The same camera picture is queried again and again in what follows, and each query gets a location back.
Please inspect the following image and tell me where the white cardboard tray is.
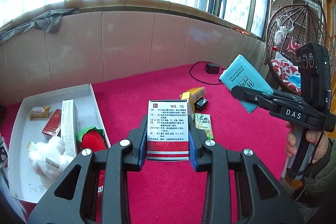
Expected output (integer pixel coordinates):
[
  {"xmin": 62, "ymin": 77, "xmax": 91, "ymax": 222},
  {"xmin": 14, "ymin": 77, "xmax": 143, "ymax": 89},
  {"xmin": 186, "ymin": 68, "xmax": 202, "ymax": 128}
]
[{"xmin": 8, "ymin": 84, "xmax": 105, "ymax": 205}]

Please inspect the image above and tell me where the small white blue box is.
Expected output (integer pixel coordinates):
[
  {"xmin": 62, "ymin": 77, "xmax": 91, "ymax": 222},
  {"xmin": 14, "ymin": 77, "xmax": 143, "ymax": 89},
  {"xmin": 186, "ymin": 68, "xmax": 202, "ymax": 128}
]
[{"xmin": 27, "ymin": 141, "xmax": 36, "ymax": 152}]

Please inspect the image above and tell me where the hanging wicker egg chair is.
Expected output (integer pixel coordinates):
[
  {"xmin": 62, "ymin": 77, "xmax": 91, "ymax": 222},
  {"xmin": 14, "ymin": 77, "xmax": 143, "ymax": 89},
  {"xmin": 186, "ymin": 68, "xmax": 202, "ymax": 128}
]
[{"xmin": 265, "ymin": 0, "xmax": 335, "ymax": 93}]

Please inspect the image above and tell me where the green tea sachet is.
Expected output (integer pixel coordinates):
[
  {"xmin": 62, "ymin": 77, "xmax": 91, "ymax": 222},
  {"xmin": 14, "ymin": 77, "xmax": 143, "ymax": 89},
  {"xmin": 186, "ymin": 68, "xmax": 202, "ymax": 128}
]
[{"xmin": 194, "ymin": 113, "xmax": 214, "ymax": 140}]

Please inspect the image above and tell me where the teal tissue pack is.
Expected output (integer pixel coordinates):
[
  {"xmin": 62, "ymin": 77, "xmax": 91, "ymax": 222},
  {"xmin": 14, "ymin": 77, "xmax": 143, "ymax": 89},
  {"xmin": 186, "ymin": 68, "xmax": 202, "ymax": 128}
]
[{"xmin": 219, "ymin": 53, "xmax": 274, "ymax": 114}]

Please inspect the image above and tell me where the white plush bunny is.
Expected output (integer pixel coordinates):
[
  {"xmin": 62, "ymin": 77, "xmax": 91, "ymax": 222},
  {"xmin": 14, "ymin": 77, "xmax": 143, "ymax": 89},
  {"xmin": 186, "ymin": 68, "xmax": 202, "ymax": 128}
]
[{"xmin": 29, "ymin": 136, "xmax": 74, "ymax": 181}]

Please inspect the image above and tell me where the yellow snack bar wrapper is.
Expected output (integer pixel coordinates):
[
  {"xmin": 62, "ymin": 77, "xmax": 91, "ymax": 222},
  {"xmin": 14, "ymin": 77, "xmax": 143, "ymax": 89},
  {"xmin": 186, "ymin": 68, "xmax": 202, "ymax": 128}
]
[{"xmin": 29, "ymin": 105, "xmax": 51, "ymax": 119}]

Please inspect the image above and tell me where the red cigarette pack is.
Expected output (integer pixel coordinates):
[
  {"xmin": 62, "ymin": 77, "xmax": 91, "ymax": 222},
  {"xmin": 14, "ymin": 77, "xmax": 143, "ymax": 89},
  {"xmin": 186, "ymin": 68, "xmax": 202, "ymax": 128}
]
[{"xmin": 42, "ymin": 109, "xmax": 62, "ymax": 139}]

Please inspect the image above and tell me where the yellow white narrow box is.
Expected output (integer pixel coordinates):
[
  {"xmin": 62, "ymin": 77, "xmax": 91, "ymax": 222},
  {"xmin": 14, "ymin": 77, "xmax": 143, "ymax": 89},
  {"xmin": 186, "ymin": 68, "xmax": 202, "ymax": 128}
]
[{"xmin": 180, "ymin": 92, "xmax": 195, "ymax": 116}]

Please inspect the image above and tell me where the long white toothpaste box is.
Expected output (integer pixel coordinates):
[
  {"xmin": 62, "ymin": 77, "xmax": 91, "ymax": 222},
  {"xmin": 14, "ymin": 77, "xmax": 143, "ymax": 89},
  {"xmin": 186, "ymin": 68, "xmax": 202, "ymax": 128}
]
[{"xmin": 61, "ymin": 100, "xmax": 79, "ymax": 157}]

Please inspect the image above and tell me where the small black object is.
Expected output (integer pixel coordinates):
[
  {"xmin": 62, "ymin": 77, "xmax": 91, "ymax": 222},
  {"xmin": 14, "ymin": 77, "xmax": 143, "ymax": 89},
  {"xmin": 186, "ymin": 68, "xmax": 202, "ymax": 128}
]
[{"xmin": 194, "ymin": 98, "xmax": 209, "ymax": 111}]

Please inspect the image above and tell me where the black charger with cable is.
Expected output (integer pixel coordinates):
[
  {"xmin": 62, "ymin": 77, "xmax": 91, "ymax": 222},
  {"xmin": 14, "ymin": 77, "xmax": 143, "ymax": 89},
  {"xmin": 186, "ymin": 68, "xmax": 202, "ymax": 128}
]
[{"xmin": 189, "ymin": 61, "xmax": 225, "ymax": 85}]

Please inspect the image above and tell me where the person's right hand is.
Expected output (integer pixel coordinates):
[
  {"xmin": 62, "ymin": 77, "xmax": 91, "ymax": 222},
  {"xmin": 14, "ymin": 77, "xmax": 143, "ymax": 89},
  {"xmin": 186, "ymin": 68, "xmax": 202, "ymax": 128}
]
[{"xmin": 285, "ymin": 121, "xmax": 329, "ymax": 162}]

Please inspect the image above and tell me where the red white medicine box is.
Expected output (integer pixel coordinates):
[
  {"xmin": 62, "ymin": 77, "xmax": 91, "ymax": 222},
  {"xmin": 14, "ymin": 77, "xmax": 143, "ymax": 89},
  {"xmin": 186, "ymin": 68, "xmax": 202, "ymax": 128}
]
[{"xmin": 146, "ymin": 100, "xmax": 189, "ymax": 161}]

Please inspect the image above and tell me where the red plush chili pepper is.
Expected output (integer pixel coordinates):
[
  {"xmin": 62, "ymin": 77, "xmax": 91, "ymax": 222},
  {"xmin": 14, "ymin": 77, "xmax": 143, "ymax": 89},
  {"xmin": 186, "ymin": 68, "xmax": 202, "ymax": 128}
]
[{"xmin": 77, "ymin": 127, "xmax": 108, "ymax": 152}]

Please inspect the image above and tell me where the person's right forearm sleeve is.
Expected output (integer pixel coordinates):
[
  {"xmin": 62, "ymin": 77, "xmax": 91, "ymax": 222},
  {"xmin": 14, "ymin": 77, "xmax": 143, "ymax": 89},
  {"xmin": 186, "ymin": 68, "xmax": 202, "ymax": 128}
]
[{"xmin": 295, "ymin": 138, "xmax": 335, "ymax": 223}]

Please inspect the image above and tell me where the grey cloth on sill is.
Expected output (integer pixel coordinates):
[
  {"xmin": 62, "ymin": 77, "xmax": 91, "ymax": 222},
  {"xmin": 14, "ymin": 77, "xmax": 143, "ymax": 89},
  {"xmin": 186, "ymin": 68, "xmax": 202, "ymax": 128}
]
[{"xmin": 1, "ymin": 9, "xmax": 79, "ymax": 44}]

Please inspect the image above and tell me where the yellow orange small box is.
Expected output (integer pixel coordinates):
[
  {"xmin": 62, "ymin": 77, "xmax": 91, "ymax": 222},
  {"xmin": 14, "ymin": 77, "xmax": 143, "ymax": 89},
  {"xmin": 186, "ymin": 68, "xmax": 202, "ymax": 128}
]
[{"xmin": 187, "ymin": 87, "xmax": 206, "ymax": 103}]

